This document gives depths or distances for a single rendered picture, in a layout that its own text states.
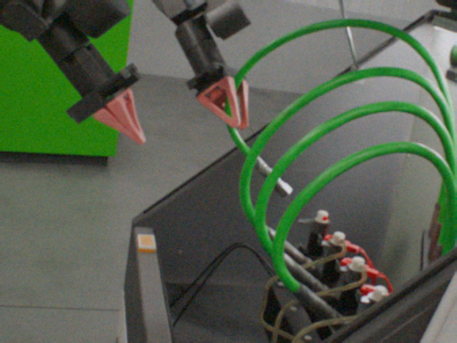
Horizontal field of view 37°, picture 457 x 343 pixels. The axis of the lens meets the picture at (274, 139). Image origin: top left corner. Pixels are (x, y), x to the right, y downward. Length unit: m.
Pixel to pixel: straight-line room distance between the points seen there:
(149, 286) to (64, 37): 0.44
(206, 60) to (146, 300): 0.40
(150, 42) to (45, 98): 3.33
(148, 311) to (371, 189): 0.58
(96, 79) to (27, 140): 3.47
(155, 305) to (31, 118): 3.33
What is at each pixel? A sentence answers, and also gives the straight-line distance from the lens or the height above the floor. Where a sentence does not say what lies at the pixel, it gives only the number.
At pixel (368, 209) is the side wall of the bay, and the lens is 1.48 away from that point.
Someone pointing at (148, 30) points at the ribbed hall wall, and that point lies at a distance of 7.52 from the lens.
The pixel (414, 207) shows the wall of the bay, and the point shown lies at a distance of 1.41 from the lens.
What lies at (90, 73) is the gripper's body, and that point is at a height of 1.31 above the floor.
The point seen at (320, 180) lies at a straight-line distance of 0.79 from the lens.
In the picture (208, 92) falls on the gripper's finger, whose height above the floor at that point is 1.27.
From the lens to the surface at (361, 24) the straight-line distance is 1.09.
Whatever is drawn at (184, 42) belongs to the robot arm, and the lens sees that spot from 1.18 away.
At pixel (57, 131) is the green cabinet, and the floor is 0.23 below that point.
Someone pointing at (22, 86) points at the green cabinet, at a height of 0.49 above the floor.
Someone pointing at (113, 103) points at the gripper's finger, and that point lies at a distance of 0.95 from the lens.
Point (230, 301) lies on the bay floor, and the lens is 1.40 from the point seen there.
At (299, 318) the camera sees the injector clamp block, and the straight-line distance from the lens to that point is 1.08.
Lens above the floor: 1.51
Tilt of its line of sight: 15 degrees down
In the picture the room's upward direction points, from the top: 10 degrees clockwise
